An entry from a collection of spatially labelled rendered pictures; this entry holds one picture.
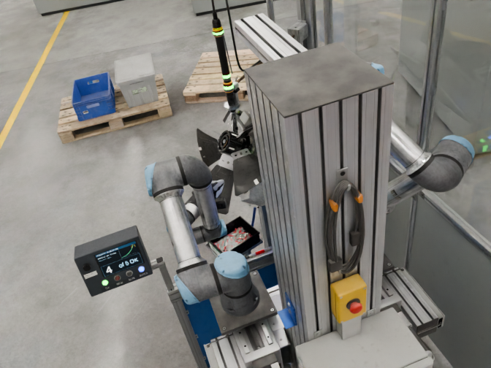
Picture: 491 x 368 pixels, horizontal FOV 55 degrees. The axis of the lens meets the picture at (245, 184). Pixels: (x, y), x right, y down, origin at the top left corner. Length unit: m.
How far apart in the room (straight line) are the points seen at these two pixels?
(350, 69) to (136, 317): 2.54
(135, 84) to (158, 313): 2.65
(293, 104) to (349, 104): 0.12
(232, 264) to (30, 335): 2.13
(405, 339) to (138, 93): 4.15
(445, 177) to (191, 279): 0.89
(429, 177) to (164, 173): 0.91
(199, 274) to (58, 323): 1.96
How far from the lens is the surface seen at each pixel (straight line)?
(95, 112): 5.24
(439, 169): 1.51
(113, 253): 1.93
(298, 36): 2.52
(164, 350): 3.09
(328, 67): 1.10
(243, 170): 2.19
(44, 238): 4.19
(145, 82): 5.09
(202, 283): 1.68
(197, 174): 1.76
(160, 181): 1.74
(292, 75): 1.08
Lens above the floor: 2.52
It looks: 39 degrees down
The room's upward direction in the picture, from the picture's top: 11 degrees counter-clockwise
